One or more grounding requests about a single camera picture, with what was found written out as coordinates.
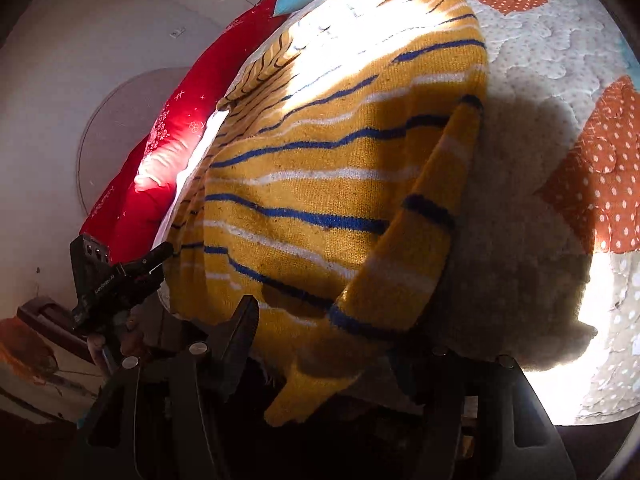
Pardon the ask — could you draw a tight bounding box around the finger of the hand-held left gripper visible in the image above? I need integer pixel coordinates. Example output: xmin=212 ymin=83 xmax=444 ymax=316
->
xmin=111 ymin=241 xmax=175 ymax=306

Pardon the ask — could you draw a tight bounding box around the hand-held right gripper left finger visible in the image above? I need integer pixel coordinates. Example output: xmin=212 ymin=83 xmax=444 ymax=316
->
xmin=75 ymin=294 xmax=260 ymax=480

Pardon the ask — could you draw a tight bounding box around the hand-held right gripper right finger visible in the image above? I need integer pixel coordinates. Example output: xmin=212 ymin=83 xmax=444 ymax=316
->
xmin=387 ymin=345 xmax=576 ymax=480

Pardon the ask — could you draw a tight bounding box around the yellow striped knit sweater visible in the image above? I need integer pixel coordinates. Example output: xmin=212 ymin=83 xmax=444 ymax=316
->
xmin=159 ymin=0 xmax=490 ymax=428

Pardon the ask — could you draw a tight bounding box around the person's left hand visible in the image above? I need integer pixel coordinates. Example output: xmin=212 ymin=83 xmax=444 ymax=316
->
xmin=87 ymin=307 xmax=148 ymax=376

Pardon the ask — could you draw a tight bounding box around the dark wooden furniture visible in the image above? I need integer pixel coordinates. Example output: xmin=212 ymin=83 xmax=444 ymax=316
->
xmin=15 ymin=296 xmax=96 ymax=363

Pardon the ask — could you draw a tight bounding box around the red patterned pillow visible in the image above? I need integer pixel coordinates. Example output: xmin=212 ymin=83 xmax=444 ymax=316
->
xmin=79 ymin=0 xmax=291 ymax=266

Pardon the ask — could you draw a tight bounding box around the mushroom print quilted bedspread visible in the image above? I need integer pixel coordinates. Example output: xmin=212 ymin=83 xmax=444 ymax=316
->
xmin=150 ymin=0 xmax=640 ymax=426

